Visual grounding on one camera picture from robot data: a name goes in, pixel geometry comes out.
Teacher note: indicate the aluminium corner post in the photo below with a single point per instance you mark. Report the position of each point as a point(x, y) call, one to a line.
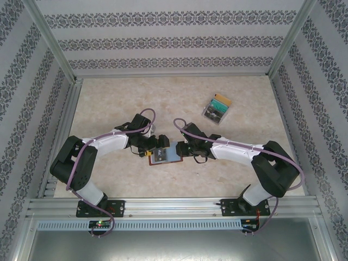
point(54, 43)
point(288, 40)

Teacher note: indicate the left aluminium side rail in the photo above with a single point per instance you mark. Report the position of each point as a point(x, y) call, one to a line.
point(73, 98)

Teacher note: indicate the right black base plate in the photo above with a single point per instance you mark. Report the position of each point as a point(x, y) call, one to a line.
point(228, 208)

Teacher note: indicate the aluminium back frame rail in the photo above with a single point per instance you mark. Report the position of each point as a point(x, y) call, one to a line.
point(174, 75)

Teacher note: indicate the right small circuit board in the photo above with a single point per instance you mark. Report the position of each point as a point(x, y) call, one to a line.
point(248, 225)

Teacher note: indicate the black VIP card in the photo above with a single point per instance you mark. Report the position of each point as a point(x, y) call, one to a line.
point(160, 156)
point(212, 114)

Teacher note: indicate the left small circuit board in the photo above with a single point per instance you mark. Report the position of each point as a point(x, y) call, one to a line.
point(99, 223)

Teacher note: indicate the brown leather card holder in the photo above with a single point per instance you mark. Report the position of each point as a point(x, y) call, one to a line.
point(174, 155)

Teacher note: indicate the right aluminium side rail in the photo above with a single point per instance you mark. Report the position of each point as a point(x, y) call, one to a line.
point(274, 86)

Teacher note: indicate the orange card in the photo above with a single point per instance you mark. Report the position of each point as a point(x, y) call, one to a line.
point(224, 99)

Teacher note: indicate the clear acrylic card box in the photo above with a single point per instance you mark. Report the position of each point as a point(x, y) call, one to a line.
point(210, 118)

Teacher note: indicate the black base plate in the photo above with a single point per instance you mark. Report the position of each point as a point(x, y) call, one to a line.
point(119, 208)
point(228, 208)

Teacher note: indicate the aluminium side rail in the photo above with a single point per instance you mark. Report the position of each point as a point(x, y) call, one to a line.
point(73, 98)
point(274, 86)

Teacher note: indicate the wide aluminium mounting rail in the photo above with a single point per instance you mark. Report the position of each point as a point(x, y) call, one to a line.
point(174, 206)

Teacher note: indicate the right aluminium corner post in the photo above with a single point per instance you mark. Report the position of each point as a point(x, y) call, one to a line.
point(288, 40)

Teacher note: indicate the small circuit board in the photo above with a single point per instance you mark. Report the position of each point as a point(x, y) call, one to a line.
point(99, 223)
point(248, 225)

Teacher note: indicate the grey sheet metal panel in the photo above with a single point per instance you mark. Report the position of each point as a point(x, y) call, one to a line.
point(174, 244)

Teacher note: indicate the left aluminium corner post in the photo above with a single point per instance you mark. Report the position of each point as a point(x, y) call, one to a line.
point(54, 43)

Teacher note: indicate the teal card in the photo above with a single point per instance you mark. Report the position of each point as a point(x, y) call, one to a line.
point(218, 106)

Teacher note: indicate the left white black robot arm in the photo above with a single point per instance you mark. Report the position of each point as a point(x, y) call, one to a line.
point(108, 141)

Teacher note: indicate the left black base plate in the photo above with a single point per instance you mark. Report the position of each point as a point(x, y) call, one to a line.
point(119, 208)

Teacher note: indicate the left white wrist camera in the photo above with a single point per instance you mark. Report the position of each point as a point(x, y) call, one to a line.
point(152, 130)

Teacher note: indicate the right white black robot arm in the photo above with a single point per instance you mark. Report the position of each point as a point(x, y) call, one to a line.
point(233, 150)

